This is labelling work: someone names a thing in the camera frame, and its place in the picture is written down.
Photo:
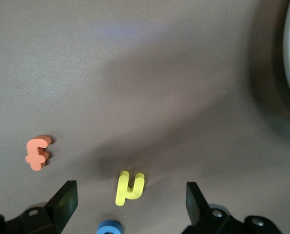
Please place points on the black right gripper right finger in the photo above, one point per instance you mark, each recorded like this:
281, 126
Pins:
196, 209

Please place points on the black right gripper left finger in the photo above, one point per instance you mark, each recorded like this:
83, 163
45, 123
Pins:
62, 204

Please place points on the blue letter o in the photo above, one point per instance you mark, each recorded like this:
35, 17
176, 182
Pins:
103, 228

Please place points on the orange letter f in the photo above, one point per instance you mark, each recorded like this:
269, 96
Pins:
36, 156

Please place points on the yellow letter h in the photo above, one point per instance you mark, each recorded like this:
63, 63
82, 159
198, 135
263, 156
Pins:
122, 190

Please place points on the brown table cover sheet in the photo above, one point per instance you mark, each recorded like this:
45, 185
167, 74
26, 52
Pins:
135, 73

